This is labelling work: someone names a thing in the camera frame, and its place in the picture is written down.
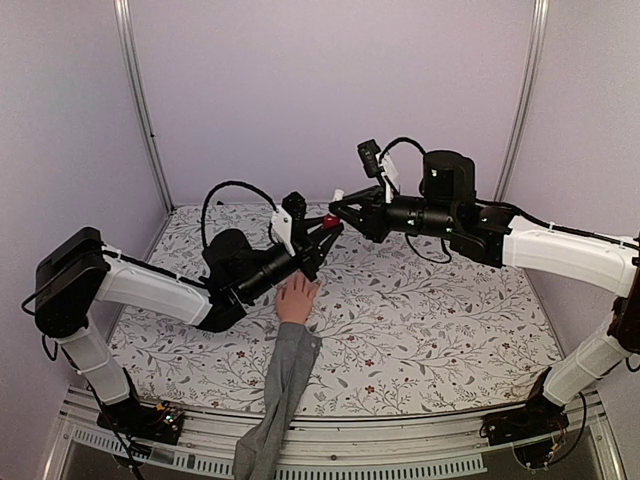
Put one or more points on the front aluminium rail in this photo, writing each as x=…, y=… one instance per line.
x=438, y=446

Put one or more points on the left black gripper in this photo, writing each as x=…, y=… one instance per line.
x=308, y=247

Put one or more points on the red nail polish bottle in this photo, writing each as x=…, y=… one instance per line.
x=330, y=221

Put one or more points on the left aluminium frame post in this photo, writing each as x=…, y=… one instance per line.
x=126, y=36

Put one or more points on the right aluminium frame post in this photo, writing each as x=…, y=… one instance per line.
x=531, y=68

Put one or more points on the aluminium frame post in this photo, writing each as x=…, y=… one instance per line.
x=126, y=36
x=531, y=68

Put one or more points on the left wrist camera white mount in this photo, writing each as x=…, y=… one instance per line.
x=287, y=214

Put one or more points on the person's hand on table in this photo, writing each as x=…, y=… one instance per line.
x=295, y=299

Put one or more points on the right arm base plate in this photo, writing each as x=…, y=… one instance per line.
x=542, y=426

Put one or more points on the floral patterned table cloth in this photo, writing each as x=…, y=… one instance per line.
x=402, y=333

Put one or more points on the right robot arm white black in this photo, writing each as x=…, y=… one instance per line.
x=499, y=234

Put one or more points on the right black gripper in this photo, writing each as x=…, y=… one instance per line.
x=369, y=221

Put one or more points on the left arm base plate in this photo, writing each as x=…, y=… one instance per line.
x=162, y=423

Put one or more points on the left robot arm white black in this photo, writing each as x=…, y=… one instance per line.
x=84, y=270

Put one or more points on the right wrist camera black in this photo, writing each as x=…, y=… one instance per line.
x=379, y=165

